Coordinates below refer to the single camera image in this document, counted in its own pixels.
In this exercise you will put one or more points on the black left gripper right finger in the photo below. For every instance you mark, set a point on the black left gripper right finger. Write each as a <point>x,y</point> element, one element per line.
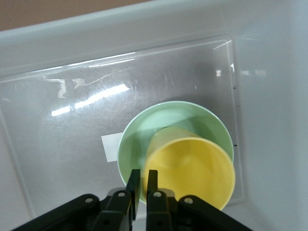
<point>163,211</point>

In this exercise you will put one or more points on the white label sticker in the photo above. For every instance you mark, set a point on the white label sticker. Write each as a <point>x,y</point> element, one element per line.
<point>110,146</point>

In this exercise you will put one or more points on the brown table cover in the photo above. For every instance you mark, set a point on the brown table cover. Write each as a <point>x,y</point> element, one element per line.
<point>36,12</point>

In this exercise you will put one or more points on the clear plastic box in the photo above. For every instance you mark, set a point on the clear plastic box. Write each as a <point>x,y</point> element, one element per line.
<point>72,120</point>

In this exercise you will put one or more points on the green plastic bowl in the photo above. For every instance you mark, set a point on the green plastic bowl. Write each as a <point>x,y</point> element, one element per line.
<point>134,139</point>

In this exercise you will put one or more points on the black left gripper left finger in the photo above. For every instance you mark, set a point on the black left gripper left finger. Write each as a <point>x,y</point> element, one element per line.
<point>115,211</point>

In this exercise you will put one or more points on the yellow plastic cup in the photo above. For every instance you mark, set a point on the yellow plastic cup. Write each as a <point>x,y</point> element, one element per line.
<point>192,168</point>

